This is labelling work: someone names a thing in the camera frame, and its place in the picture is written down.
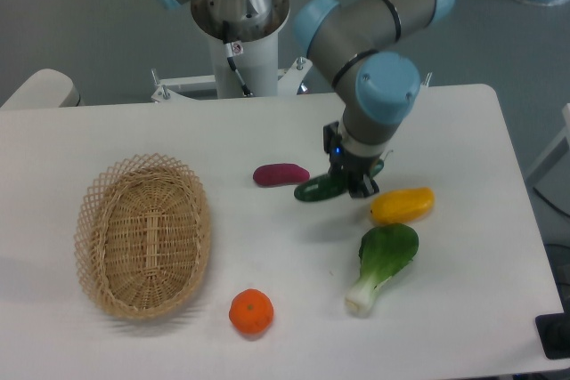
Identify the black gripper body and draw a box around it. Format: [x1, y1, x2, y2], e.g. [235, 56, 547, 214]
[323, 121, 384, 184]

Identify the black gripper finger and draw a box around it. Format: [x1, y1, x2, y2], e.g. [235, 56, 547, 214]
[348, 175, 379, 198]

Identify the dark green cucumber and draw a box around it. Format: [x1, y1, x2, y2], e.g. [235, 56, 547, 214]
[293, 163, 385, 203]

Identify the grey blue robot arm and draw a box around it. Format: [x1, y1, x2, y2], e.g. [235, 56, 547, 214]
[159, 0, 455, 202]

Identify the yellow mango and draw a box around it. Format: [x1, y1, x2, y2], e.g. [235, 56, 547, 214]
[370, 187, 436, 225]

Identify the green bok choy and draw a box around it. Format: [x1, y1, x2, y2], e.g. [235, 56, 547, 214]
[345, 223, 419, 317]

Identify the purple sweet potato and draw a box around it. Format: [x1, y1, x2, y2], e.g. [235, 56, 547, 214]
[252, 163, 310, 187]

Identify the orange tangerine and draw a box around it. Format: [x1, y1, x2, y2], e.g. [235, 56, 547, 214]
[228, 288, 274, 336]

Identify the white furniture at right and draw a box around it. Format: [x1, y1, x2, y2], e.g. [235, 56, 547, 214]
[525, 102, 570, 197]

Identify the woven wicker basket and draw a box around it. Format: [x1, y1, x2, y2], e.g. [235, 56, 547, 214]
[74, 153, 211, 320]

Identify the black device at table edge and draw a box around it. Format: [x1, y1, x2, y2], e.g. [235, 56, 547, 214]
[535, 312, 570, 360]

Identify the white chair back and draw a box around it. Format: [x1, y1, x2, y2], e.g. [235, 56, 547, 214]
[1, 69, 84, 111]

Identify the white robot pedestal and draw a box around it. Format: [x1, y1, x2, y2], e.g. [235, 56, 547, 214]
[151, 0, 313, 102]

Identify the black cable on pedestal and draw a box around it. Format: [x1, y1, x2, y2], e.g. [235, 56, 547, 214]
[220, 19, 255, 99]

